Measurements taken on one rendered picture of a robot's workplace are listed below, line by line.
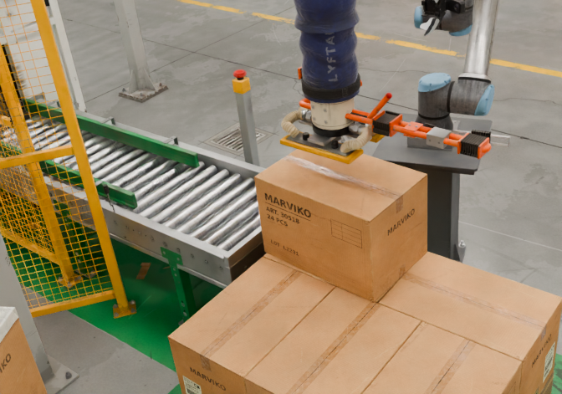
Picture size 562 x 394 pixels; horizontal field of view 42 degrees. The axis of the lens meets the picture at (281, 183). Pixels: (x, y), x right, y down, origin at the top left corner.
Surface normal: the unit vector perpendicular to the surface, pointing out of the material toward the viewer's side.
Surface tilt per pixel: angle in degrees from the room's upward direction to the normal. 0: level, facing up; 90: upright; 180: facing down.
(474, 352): 0
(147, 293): 0
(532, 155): 0
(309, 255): 90
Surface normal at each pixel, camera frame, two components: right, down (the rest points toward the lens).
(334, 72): 0.16, 0.26
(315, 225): -0.66, 0.45
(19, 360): 0.98, 0.00
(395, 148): -0.11, -0.85
